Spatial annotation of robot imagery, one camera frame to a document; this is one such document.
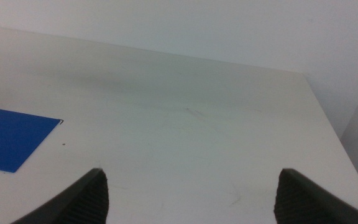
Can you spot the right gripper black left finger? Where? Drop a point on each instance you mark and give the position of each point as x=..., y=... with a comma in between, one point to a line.
x=79, y=202

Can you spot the blue rectangular mat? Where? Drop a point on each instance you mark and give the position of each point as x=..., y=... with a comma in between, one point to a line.
x=9, y=140

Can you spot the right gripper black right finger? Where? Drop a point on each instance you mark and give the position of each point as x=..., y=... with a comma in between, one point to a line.
x=303, y=202

